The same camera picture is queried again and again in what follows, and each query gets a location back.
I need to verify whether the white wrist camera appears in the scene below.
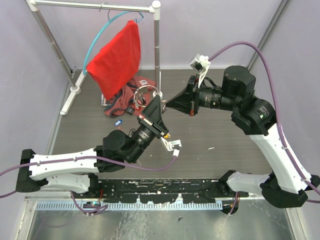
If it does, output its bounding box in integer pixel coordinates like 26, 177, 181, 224
160, 137, 182, 158
189, 53, 211, 88

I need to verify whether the dark red crumpled shirt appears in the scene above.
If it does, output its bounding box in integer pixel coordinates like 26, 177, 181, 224
104, 75, 156, 118

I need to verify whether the key with yellow tag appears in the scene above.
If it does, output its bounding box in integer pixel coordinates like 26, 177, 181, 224
164, 133, 171, 139

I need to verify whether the teal clothes hanger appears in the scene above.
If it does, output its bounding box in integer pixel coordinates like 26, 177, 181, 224
82, 11, 133, 76

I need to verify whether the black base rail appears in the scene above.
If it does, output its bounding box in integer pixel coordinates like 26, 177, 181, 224
73, 178, 236, 204

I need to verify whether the grey slotted cable duct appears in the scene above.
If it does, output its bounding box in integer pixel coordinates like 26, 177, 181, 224
35, 200, 223, 211

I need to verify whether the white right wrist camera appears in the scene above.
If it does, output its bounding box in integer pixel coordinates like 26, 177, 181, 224
189, 53, 211, 88

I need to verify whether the bright red shirt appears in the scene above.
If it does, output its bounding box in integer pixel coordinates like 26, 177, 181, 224
86, 20, 141, 100

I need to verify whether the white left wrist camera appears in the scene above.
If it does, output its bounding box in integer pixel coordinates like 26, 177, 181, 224
160, 137, 182, 158

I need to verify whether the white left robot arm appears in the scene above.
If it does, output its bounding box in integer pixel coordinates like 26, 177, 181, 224
15, 96, 169, 198

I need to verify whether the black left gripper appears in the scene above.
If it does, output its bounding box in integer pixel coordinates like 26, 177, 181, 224
127, 95, 170, 165

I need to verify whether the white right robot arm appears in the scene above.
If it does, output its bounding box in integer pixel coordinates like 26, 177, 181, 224
166, 65, 320, 209

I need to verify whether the key with blue tag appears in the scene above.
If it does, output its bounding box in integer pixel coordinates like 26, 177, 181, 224
114, 119, 123, 127

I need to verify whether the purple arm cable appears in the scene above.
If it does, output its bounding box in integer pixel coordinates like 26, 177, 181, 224
207, 41, 320, 204
0, 149, 180, 200

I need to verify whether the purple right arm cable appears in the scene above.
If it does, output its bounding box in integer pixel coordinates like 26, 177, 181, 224
207, 41, 320, 204

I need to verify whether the keyring with tagged keys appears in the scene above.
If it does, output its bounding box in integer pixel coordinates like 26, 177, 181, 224
133, 84, 165, 111

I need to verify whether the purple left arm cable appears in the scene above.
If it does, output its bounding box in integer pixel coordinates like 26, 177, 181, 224
0, 149, 180, 200

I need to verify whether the silver white clothes rack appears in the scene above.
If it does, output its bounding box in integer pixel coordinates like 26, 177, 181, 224
24, 0, 164, 116

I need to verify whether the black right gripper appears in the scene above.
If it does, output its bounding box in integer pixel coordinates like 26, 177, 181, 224
165, 73, 239, 117

